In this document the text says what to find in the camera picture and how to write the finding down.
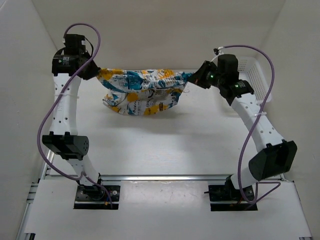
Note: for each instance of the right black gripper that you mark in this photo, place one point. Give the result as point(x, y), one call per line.
point(198, 78)

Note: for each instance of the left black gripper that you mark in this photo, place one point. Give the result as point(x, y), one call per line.
point(93, 73)

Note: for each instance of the white patterned printed shorts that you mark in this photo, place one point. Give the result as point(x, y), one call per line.
point(142, 92)

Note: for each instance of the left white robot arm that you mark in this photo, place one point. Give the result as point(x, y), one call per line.
point(63, 138)

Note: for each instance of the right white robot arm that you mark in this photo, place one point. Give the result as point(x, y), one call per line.
point(275, 155)

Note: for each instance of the white perforated plastic basket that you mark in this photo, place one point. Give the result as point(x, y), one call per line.
point(250, 70)

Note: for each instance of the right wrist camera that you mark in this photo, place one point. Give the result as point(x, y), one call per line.
point(218, 51)

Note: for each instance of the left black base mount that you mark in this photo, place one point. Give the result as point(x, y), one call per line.
point(95, 198)

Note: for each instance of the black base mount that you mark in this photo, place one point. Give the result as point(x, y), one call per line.
point(225, 198)
point(95, 198)

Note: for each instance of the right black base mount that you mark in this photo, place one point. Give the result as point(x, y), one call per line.
point(225, 198)

